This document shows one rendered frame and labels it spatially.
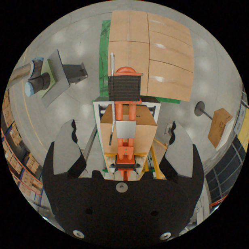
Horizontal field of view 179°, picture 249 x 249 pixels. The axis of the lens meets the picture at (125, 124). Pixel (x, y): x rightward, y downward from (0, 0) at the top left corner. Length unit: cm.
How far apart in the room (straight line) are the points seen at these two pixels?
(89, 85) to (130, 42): 100
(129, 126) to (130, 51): 78
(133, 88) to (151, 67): 73
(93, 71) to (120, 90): 132
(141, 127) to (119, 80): 44
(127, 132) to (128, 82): 16
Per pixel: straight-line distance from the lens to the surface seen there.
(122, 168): 48
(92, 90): 156
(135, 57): 92
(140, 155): 60
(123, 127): 28
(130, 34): 101
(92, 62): 155
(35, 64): 80
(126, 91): 23
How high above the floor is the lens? 144
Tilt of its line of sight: 57 degrees down
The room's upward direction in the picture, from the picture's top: 180 degrees clockwise
